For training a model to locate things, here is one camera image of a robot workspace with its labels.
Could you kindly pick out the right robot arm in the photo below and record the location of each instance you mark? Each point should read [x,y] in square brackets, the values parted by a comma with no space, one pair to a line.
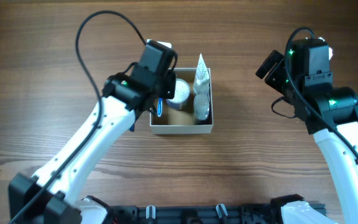
[303,77]

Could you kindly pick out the cotton swab tub blue label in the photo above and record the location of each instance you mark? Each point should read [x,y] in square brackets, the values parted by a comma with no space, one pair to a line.
[181,96]

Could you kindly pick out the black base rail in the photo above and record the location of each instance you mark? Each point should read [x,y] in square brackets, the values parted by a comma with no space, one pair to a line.
[241,214]

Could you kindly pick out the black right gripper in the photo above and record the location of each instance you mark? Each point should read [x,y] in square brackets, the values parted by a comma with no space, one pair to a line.
[272,79]

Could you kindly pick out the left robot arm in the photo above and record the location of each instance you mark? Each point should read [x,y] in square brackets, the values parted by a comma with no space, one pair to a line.
[50,195]

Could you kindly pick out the blue white toothbrush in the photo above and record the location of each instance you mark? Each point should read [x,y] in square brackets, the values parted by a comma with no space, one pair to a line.
[159,107]

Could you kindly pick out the white cream tube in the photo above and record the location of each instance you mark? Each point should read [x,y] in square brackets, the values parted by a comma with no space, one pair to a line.
[202,78]

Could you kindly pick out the clear spray bottle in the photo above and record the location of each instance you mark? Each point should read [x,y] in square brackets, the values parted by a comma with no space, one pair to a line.
[201,108]

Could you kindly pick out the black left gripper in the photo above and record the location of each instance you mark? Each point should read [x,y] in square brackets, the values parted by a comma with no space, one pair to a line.
[169,88]

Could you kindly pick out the blue disposable razor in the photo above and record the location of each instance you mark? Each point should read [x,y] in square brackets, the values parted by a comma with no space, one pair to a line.
[132,128]

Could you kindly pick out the white cardboard box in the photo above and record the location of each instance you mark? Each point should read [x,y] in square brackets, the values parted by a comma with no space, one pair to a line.
[183,121]

